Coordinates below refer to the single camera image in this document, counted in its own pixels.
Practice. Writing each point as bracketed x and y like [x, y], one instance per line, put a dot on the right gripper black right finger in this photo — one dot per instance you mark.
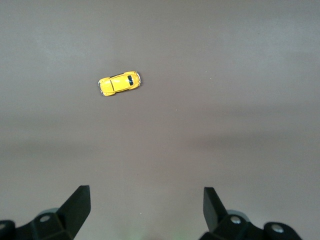
[215, 215]

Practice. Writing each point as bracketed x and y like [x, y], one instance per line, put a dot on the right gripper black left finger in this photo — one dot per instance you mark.
[70, 212]

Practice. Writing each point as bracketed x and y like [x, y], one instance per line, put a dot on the yellow beetle toy car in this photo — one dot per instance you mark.
[117, 83]

